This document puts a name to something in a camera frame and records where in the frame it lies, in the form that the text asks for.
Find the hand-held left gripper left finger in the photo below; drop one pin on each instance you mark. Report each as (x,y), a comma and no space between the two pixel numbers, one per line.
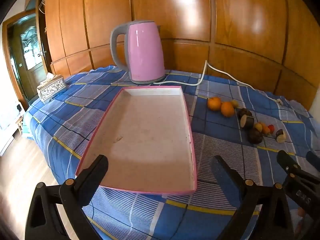
(96,170)

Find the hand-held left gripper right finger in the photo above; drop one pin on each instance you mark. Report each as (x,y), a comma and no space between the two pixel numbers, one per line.
(221,173)

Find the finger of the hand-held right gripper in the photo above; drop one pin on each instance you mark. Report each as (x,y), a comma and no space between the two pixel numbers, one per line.
(287,163)
(314,161)

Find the halved dark taro piece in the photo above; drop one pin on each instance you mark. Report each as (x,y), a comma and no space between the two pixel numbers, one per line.
(246,122)
(280,136)

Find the small red tomato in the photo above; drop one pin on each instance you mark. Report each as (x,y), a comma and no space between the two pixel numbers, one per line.
(271,128)

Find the small orange carrot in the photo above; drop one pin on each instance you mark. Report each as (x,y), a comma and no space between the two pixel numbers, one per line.
(265,129)

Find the small yellow potato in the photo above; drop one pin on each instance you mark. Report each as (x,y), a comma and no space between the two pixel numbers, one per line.
(258,127)
(235,103)

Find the pink shallow tray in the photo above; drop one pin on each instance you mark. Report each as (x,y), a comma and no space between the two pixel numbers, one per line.
(150,135)

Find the orange mandarin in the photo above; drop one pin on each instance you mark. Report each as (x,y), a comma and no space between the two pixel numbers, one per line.
(214,104)
(227,109)

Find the blue plaid tablecloth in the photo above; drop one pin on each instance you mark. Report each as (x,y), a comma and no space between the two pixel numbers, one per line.
(220,140)

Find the patterned white tissue box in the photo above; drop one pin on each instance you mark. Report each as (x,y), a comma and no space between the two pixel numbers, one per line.
(51,90)

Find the pink electric kettle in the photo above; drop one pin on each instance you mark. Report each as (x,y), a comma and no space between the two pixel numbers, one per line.
(145,55)

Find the wooden glass-panel door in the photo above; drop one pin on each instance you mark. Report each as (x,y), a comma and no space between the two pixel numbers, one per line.
(25,55)

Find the wooden wardrobe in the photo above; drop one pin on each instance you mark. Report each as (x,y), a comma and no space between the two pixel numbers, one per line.
(175,5)

